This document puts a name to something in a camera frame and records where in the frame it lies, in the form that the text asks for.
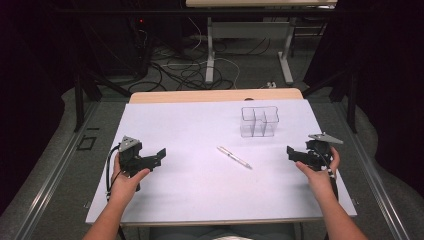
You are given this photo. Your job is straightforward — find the person's left hand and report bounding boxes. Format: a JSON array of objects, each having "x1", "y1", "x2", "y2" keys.
[{"x1": 109, "y1": 156, "x2": 151, "y2": 203}]

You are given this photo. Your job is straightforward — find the black metal stand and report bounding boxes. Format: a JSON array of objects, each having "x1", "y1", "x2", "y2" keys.
[
  {"x1": 73, "y1": 64, "x2": 132, "y2": 132},
  {"x1": 301, "y1": 68, "x2": 358, "y2": 134}
]

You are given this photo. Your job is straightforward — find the white desk with metal legs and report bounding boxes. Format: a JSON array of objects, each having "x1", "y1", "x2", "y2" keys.
[{"x1": 185, "y1": 0, "x2": 338, "y2": 86}]

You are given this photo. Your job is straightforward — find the white table cover sheet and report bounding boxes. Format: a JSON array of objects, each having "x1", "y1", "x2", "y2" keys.
[{"x1": 85, "y1": 99, "x2": 358, "y2": 225}]

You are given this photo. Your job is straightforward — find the aluminium floor rail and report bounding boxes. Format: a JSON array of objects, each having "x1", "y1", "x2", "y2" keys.
[
  {"x1": 13, "y1": 99, "x2": 101, "y2": 240},
  {"x1": 333, "y1": 99, "x2": 412, "y2": 240}
]

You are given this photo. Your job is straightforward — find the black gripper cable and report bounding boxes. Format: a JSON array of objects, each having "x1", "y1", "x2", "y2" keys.
[
  {"x1": 105, "y1": 144, "x2": 122, "y2": 202},
  {"x1": 327, "y1": 166, "x2": 340, "y2": 202}
]

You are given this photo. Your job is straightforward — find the black floor cable bundle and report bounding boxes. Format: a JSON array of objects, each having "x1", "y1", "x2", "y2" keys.
[{"x1": 128, "y1": 46, "x2": 235, "y2": 93}]

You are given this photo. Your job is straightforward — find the person's lap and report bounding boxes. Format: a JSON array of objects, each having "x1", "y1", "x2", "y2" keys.
[{"x1": 149, "y1": 224, "x2": 295, "y2": 240}]

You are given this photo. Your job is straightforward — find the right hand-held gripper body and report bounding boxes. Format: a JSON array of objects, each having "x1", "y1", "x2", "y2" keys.
[{"x1": 304, "y1": 132, "x2": 344, "y2": 172}]

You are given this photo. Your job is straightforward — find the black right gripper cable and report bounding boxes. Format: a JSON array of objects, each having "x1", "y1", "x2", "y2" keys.
[{"x1": 327, "y1": 166, "x2": 340, "y2": 202}]

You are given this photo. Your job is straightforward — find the silver pen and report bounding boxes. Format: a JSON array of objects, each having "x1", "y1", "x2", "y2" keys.
[{"x1": 216, "y1": 145, "x2": 253, "y2": 170}]

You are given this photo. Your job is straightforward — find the black horizontal frame bar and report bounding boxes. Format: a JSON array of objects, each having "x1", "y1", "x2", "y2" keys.
[{"x1": 49, "y1": 7, "x2": 338, "y2": 15}]

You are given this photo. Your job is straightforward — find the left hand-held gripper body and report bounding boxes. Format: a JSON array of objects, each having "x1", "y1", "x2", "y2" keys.
[{"x1": 118, "y1": 135, "x2": 158, "y2": 178}]

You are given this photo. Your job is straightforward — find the black computer tower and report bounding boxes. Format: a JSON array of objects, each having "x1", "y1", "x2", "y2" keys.
[{"x1": 132, "y1": 15, "x2": 152, "y2": 78}]

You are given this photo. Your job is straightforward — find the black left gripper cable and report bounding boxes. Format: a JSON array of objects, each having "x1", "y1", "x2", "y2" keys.
[{"x1": 105, "y1": 144, "x2": 122, "y2": 202}]

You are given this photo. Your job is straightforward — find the clear plastic pen organizer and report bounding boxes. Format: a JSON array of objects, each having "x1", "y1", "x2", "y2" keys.
[{"x1": 239, "y1": 105, "x2": 280, "y2": 138}]

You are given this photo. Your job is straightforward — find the person's right hand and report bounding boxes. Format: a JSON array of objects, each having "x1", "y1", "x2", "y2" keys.
[{"x1": 295, "y1": 146, "x2": 341, "y2": 201}]

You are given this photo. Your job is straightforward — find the white floor cable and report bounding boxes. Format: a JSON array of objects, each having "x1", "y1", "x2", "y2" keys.
[{"x1": 187, "y1": 16, "x2": 242, "y2": 90}]

